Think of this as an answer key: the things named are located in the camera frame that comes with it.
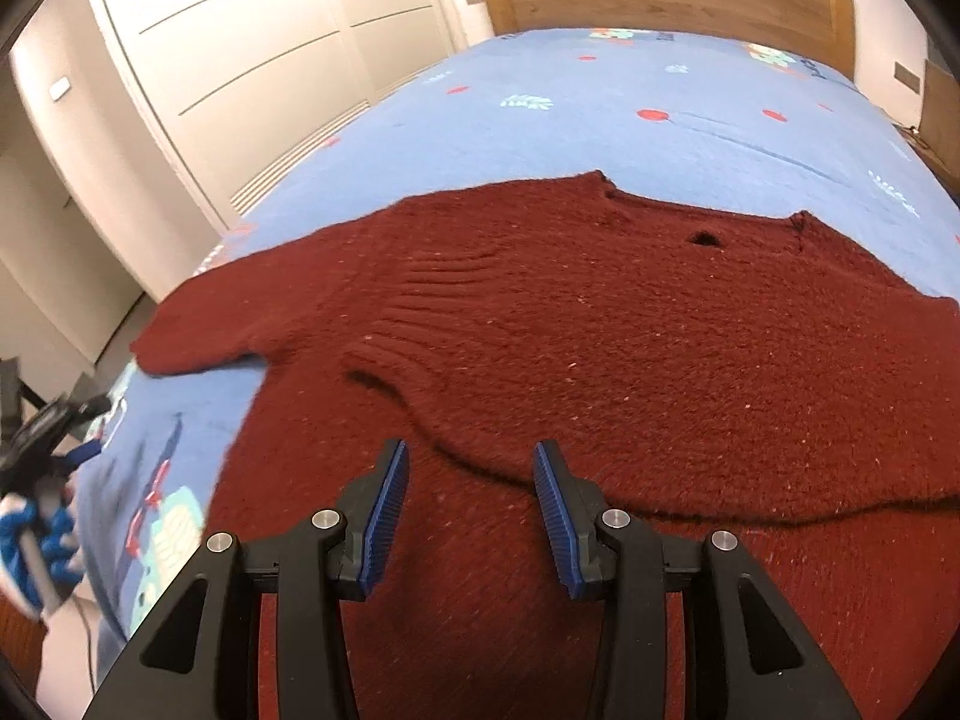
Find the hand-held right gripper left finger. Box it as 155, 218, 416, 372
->
82, 437, 412, 720

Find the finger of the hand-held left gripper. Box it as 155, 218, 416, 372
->
56, 441, 104, 475

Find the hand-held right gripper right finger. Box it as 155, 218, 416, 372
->
531, 440, 863, 720

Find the dark red knit sweater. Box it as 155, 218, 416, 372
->
129, 171, 960, 720

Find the person's left hand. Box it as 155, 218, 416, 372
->
0, 484, 82, 616

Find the blue printed blanket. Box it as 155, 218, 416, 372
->
75, 28, 960, 661

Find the white wardrobe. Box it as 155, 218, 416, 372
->
82, 0, 496, 233

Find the wooden desk organizer box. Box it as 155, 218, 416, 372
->
918, 60, 960, 158

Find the thin grey cable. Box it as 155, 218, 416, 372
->
71, 592, 102, 691

